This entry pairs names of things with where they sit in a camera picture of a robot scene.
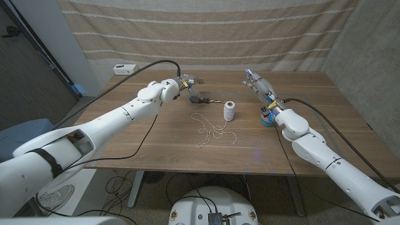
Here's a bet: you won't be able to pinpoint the white floor board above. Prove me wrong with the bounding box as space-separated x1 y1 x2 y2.
43 168 98 217

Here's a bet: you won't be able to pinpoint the white string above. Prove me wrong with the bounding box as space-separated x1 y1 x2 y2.
191 112 238 149

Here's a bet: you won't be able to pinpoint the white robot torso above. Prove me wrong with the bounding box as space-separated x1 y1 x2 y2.
167 186 259 225

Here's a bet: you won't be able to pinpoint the grey table leg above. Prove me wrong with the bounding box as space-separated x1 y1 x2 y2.
286 176 306 217
127 170 145 209

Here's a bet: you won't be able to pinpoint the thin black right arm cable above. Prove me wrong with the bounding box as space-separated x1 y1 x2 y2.
274 124 381 223

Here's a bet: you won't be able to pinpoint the black door frame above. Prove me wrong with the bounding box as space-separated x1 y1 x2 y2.
0 0 83 101

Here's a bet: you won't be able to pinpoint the white sneaker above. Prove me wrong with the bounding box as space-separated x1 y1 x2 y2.
39 184 76 209

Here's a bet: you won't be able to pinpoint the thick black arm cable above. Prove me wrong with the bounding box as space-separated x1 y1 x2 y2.
282 97 400 194
51 59 183 131

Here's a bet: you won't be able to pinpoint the black floor cables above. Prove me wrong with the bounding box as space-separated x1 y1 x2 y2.
99 170 148 216

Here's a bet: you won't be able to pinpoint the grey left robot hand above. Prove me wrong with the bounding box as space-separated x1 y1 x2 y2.
177 73 206 99

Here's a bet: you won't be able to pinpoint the black handled screwdriver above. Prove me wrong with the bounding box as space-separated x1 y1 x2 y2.
189 95 226 104

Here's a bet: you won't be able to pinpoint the white power strip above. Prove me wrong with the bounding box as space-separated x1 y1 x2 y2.
112 64 139 76

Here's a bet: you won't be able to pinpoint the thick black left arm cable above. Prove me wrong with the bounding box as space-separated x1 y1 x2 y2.
51 59 183 131

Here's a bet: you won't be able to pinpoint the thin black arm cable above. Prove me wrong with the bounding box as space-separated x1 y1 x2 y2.
34 112 160 219
274 124 381 223

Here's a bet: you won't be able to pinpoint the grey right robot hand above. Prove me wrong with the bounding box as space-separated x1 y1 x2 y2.
242 68 287 116

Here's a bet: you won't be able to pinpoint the white string spool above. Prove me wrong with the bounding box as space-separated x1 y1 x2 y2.
223 101 236 123

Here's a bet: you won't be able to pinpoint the blue upholstered chair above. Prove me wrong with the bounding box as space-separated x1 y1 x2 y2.
0 117 56 163

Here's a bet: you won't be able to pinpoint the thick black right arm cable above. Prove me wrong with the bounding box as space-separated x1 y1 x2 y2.
282 97 400 194

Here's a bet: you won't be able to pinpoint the black torso cable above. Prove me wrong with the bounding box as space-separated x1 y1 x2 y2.
165 172 219 214

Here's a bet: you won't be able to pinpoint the colourful stacked cups toy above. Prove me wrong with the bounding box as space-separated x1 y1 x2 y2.
261 112 276 128

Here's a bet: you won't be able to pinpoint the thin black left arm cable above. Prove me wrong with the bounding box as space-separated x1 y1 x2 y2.
34 112 160 219

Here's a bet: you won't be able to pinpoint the beige striped cloth backdrop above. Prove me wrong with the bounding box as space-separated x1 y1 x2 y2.
57 0 360 72

